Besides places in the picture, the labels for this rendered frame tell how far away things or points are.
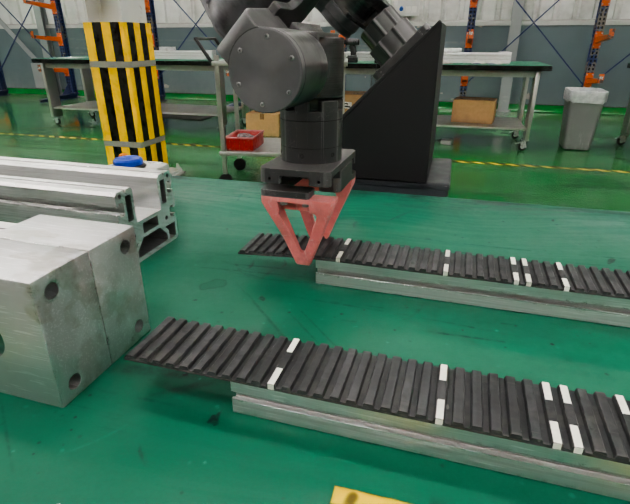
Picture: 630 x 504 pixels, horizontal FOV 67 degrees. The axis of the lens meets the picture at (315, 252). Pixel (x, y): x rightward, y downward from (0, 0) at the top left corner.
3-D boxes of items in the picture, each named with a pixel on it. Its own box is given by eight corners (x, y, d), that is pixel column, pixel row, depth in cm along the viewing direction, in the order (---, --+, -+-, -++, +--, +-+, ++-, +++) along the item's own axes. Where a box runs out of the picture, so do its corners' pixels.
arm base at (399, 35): (433, 31, 86) (383, 80, 91) (404, -5, 85) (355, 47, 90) (432, 29, 78) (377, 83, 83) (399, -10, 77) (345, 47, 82)
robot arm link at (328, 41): (352, 24, 42) (292, 25, 44) (328, 21, 36) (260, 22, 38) (350, 106, 45) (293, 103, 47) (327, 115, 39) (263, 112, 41)
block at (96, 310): (167, 315, 43) (152, 215, 39) (63, 409, 32) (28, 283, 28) (83, 300, 45) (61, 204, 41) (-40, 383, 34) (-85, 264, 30)
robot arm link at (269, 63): (283, -59, 41) (224, 21, 45) (213, -94, 30) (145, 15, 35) (376, 50, 41) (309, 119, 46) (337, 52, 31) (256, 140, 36)
